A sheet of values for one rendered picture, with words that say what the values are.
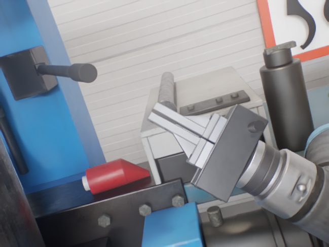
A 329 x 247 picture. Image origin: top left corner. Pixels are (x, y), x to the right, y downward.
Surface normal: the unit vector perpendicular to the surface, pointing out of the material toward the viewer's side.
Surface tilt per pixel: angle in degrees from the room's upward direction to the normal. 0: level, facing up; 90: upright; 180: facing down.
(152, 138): 90
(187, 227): 0
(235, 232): 34
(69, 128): 90
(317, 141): 28
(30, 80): 90
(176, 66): 90
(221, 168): 71
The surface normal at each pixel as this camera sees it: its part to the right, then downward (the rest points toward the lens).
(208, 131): 0.07, -0.08
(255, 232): -0.23, -0.50
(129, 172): 0.49, -0.15
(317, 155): -0.74, -0.65
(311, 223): -0.30, 0.59
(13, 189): 0.96, -0.25
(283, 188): -0.08, 0.15
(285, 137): -0.65, 0.39
